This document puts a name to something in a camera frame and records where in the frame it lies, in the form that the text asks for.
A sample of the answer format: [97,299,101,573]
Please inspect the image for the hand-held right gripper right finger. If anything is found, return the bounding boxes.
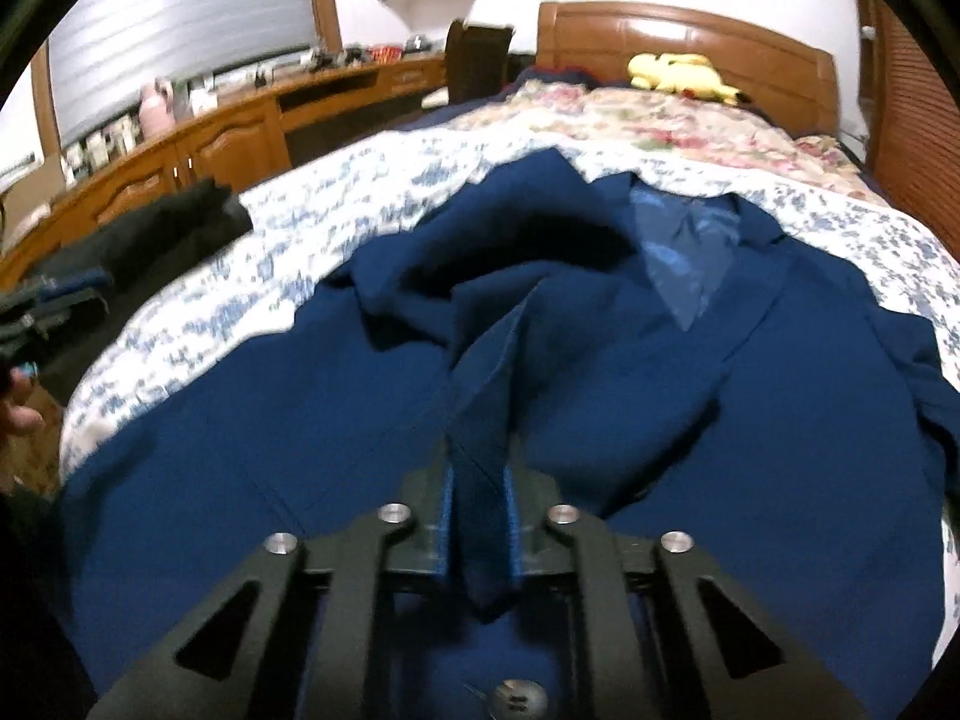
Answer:
[501,457,875,720]

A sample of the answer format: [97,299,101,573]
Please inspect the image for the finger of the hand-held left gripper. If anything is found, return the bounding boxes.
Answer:
[34,274,113,338]

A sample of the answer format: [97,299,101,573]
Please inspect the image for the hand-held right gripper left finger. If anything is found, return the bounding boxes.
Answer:
[86,454,460,720]

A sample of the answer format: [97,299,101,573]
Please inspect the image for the navy blue suit jacket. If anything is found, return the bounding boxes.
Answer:
[56,146,960,720]

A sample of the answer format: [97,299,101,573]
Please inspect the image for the person's left hand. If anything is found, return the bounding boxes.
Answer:
[0,367,47,440]

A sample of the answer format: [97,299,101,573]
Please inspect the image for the black garment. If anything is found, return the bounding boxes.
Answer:
[0,180,252,406]

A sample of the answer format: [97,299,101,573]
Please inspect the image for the pink bottle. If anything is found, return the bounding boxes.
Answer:
[139,79,175,137]

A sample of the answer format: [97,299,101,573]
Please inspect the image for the long wooden desk cabinet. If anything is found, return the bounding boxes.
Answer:
[0,52,451,286]

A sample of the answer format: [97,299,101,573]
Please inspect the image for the blue floral bed sheet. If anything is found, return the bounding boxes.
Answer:
[60,124,960,481]

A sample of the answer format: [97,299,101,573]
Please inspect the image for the grey window blind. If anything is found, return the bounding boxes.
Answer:
[49,0,316,147]

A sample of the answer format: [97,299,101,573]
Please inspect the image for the pink floral quilt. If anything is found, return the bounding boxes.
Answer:
[420,79,886,203]

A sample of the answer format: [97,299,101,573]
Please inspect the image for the dark blue pillow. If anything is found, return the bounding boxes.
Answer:
[510,64,601,91]

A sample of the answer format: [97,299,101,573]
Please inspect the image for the dark brown chair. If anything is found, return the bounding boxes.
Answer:
[445,19,515,102]

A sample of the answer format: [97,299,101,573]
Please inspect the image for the yellow plush toy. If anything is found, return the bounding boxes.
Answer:
[627,52,743,106]

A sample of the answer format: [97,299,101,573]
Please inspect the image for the wooden headboard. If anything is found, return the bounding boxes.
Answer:
[536,0,839,140]

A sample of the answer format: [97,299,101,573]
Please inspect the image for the wooden louvred wardrobe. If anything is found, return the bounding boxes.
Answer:
[855,0,960,256]

